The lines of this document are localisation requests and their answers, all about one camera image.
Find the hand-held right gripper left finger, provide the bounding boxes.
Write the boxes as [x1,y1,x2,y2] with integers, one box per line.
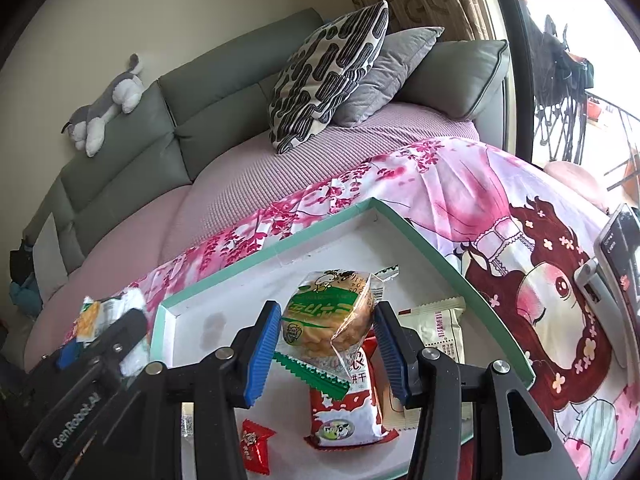
[95,301,283,480]

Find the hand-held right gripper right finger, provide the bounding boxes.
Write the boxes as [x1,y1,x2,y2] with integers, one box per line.
[372,301,583,480]

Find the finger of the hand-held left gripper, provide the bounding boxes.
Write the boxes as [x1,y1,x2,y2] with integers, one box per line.
[54,344,82,370]
[86,308,149,378]

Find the white snack packet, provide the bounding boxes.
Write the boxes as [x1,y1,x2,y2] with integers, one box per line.
[397,296,467,361]

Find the teal cardboard box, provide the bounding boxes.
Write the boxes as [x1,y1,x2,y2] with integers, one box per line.
[149,196,537,480]

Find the green label cake packet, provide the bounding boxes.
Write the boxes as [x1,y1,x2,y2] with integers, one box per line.
[272,265,401,401]

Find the red white biscuit packet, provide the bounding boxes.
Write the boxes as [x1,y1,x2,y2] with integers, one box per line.
[304,335,400,452]

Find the small red candy packet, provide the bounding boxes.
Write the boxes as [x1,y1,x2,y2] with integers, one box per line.
[241,419,277,476]

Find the teal cloth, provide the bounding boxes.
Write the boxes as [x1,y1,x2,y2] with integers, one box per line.
[9,280,43,317]

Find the black cloth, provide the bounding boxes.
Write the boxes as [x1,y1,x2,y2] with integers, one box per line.
[9,240,36,286]

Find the light grey cushion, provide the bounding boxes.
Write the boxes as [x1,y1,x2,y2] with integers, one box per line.
[32,212,68,303]

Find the pink sofa cover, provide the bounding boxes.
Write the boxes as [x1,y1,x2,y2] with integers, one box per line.
[25,102,481,361]

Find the printed pink blanket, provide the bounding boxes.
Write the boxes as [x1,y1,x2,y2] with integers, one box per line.
[60,135,640,480]

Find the smartphone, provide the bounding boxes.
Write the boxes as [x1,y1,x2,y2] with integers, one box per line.
[595,202,640,376]

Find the grey white plush toy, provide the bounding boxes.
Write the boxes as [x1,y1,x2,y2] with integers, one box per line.
[61,53,146,157]

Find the pink stool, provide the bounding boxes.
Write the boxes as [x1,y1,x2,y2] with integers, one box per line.
[542,160,611,211]

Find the grey sofa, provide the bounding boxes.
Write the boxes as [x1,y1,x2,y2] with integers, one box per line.
[22,7,511,286]

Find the grey pillow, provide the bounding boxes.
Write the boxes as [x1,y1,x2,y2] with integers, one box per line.
[330,26,445,128]

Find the black white patterned pillow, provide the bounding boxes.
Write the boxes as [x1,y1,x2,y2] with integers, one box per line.
[267,0,390,155]

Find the black balcony railing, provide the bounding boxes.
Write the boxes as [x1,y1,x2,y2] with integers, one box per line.
[532,95,640,171]

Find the dark hanging clothes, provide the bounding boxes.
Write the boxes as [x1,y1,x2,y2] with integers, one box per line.
[530,15,596,161]

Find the black door frame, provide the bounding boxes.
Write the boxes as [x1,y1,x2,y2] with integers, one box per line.
[487,0,535,166]

